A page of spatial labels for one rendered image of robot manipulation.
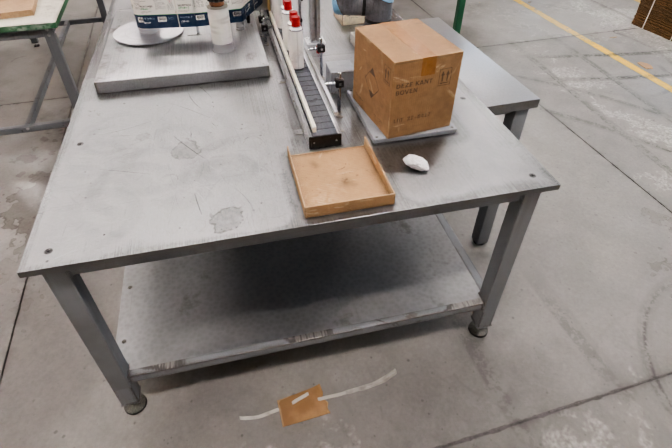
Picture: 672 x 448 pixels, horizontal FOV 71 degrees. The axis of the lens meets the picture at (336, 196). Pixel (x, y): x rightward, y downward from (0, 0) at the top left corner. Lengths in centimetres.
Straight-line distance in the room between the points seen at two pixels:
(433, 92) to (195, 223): 84
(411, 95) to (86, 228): 102
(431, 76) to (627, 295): 148
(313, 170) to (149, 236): 51
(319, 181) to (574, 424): 129
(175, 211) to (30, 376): 110
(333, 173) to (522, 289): 122
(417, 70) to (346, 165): 36
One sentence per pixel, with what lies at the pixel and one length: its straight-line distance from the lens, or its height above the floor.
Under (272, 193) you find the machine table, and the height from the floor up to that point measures 83.
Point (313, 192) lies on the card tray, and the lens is 138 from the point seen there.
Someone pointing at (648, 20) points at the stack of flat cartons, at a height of 8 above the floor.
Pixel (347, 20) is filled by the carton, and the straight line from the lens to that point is 253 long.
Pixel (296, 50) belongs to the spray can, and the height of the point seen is 96.
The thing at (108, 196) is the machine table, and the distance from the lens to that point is 152.
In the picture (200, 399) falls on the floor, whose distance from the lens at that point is 198.
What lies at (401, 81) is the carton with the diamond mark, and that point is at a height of 105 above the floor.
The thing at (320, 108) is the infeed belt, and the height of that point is 88.
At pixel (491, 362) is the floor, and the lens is 209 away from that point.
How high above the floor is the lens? 172
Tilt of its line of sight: 41 degrees down
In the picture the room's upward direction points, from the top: 1 degrees clockwise
